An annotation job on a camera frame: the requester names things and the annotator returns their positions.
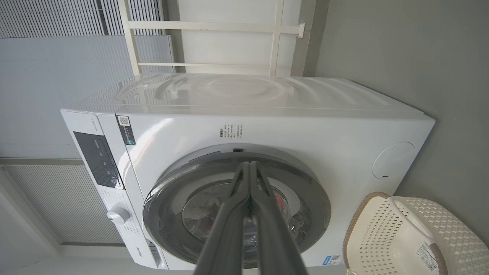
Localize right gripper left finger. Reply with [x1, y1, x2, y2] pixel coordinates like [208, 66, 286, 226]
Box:
[194, 161, 253, 275]

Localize white front-load washing machine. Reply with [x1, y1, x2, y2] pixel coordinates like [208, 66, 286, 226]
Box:
[60, 73, 436, 271]

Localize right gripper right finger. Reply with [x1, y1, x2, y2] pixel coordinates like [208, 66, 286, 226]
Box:
[250, 161, 309, 275]

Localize cream perforated laundry basket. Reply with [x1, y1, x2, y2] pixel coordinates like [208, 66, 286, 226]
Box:
[343, 192, 489, 275]

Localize dark round washer door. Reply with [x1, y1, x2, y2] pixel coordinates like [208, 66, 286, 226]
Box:
[142, 151, 332, 268]

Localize white window railing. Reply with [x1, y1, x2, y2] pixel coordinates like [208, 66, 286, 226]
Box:
[118, 0, 306, 77]

